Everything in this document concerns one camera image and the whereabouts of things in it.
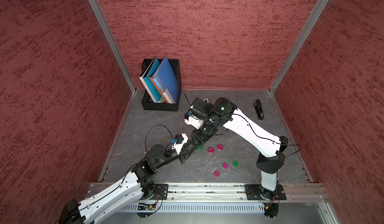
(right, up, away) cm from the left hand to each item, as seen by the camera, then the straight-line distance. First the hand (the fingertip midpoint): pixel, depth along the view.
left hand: (194, 146), depth 70 cm
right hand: (+2, +2, -4) cm, 6 cm away
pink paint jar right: (+15, -6, +17) cm, 24 cm away
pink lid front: (+12, -18, +9) cm, 23 cm away
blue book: (-21, +39, +36) cm, 57 cm away
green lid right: (+23, -14, +13) cm, 30 cm away
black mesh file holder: (-36, +21, +39) cm, 57 cm away
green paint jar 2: (+3, -6, +17) cm, 19 cm away
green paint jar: (0, +3, -7) cm, 8 cm away
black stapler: (+46, +16, +36) cm, 61 cm away
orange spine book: (-22, +27, +25) cm, 43 cm away
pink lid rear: (+17, -15, +13) cm, 26 cm away
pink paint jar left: (+9, -8, +17) cm, 21 cm away
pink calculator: (+9, +24, +44) cm, 50 cm away
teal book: (-29, +37, +17) cm, 50 cm away
